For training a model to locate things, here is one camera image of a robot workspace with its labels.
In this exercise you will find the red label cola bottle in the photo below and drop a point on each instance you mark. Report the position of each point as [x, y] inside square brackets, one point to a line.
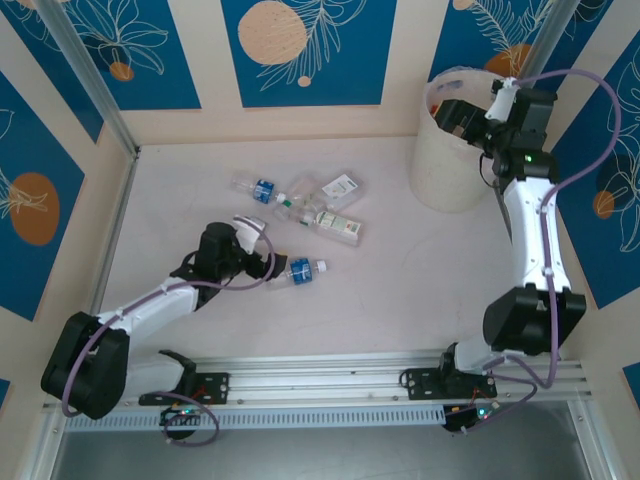
[434, 107]

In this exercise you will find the blue label water bottle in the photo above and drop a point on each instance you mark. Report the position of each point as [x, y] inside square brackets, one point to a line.
[261, 190]
[300, 271]

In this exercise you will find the small clear plastic bottle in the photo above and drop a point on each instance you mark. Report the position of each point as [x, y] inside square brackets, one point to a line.
[295, 216]

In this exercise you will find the green white label bottle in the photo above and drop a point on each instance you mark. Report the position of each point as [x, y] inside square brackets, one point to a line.
[340, 226]

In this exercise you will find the clear bottle green cap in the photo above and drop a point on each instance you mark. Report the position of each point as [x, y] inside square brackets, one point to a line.
[304, 187]

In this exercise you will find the clear square bottle white label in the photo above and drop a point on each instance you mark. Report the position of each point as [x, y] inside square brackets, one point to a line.
[342, 189]

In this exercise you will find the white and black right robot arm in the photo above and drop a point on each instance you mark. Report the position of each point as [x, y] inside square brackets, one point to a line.
[530, 235]

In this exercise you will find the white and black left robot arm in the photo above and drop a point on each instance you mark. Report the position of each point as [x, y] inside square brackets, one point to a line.
[150, 305]

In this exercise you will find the clear plastic bin liner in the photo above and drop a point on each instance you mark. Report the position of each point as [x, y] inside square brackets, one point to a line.
[450, 82]

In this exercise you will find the cream plastic bin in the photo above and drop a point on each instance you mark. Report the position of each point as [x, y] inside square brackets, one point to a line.
[445, 175]

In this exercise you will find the small controller board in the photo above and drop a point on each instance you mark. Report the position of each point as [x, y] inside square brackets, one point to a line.
[470, 417]
[182, 414]

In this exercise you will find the aluminium frame post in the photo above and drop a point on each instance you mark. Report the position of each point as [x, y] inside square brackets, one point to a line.
[90, 75]
[545, 40]

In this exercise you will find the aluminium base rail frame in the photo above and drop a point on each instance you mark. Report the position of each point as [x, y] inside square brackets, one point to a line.
[325, 372]

